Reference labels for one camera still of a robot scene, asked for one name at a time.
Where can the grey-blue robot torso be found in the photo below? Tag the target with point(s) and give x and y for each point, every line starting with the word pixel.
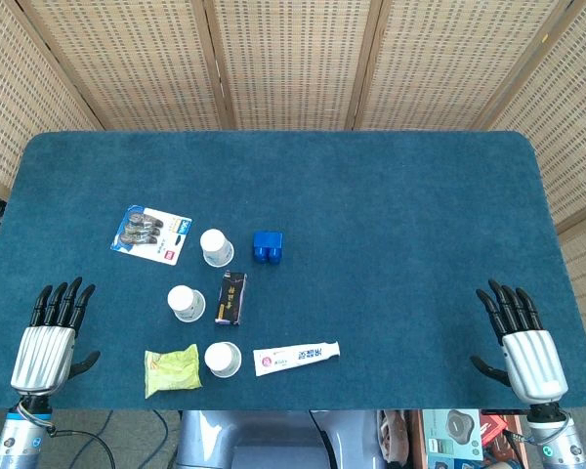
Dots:
pixel 273 439

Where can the white toothpaste tube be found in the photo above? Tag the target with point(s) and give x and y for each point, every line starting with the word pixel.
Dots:
pixel 293 357

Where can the white paper cup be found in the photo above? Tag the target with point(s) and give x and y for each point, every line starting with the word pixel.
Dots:
pixel 221 357
pixel 184 300
pixel 215 244

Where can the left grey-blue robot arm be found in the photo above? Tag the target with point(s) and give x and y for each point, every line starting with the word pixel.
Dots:
pixel 19 439

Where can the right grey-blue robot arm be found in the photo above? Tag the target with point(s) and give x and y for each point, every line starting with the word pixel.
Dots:
pixel 559 439

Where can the small black carton box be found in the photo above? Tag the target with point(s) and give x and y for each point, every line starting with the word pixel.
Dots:
pixel 231 298

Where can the blue plastic block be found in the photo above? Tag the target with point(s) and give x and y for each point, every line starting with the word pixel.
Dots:
pixel 267 245

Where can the woven bamboo folding screen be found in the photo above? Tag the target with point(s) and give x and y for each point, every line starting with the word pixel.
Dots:
pixel 293 63

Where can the blue felt table mat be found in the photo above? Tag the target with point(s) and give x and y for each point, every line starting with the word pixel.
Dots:
pixel 371 220

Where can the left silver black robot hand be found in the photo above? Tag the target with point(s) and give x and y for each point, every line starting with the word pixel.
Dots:
pixel 41 359

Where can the battery blister card pack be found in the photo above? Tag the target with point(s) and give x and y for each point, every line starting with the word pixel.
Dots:
pixel 149 234

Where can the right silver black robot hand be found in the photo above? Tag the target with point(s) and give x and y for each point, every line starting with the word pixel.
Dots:
pixel 534 364

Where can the brown crumpled bag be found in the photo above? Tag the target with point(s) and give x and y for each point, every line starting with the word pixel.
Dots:
pixel 394 435

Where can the red product box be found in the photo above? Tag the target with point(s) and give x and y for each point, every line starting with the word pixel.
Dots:
pixel 493 429

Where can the yellow-green snack packet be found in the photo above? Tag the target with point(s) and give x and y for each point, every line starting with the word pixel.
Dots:
pixel 172 371

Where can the teal product box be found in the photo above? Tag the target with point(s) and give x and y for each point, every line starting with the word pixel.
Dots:
pixel 451 435

